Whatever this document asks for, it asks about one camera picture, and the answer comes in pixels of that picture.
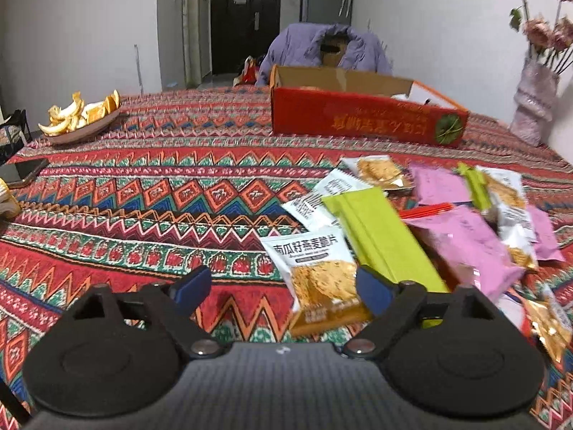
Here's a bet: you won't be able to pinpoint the red cardboard box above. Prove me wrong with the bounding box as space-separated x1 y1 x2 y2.
270 65 470 148

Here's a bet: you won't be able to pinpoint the purple jacket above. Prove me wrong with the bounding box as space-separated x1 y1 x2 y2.
256 22 395 87

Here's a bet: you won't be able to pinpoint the oat crisp snack packet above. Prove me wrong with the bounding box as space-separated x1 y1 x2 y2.
261 226 373 338

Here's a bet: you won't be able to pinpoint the pile of oat crisp packets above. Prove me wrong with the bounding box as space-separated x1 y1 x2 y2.
282 156 573 368

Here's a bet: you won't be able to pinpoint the yellow object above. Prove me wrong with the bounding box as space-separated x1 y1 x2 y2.
0 178 21 221

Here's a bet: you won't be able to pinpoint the black door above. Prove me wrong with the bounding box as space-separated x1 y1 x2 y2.
210 0 281 77

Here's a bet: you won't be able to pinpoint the black smartphone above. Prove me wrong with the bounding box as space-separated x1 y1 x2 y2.
0 158 50 189

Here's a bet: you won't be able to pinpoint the brown plate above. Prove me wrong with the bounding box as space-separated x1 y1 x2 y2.
42 108 121 145

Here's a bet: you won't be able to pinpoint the pale pink vase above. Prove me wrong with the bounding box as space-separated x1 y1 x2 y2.
509 56 561 147

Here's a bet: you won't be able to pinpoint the dried pink rose bouquet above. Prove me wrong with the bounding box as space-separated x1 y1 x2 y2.
499 0 573 75

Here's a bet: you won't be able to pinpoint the brown chair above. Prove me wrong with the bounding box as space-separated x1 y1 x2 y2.
319 38 349 68

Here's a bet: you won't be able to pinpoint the orange peels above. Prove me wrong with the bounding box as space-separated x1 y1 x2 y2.
38 90 121 138

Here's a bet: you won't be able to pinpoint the black chair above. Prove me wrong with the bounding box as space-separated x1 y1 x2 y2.
0 110 33 164

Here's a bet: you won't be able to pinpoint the red patterned tablecloth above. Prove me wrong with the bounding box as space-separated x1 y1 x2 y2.
0 85 573 430

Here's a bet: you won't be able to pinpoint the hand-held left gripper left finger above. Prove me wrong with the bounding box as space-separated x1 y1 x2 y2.
67 265 225 362

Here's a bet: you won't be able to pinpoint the red snack packet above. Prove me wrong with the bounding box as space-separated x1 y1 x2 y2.
398 203 456 221

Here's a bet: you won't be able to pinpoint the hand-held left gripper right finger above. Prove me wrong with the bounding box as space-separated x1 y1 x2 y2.
342 265 503 362

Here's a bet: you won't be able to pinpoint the red bag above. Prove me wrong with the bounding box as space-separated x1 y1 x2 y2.
243 55 264 84

